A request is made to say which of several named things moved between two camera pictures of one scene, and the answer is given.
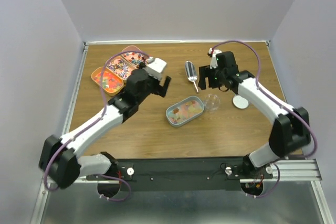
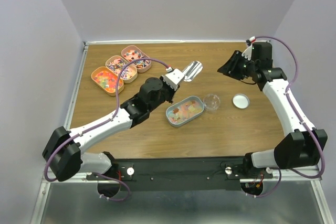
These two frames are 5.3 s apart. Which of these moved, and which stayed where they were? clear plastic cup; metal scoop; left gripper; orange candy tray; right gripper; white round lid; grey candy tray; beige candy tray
Moved: right gripper; metal scoop; left gripper
Stayed: orange candy tray; grey candy tray; beige candy tray; clear plastic cup; white round lid
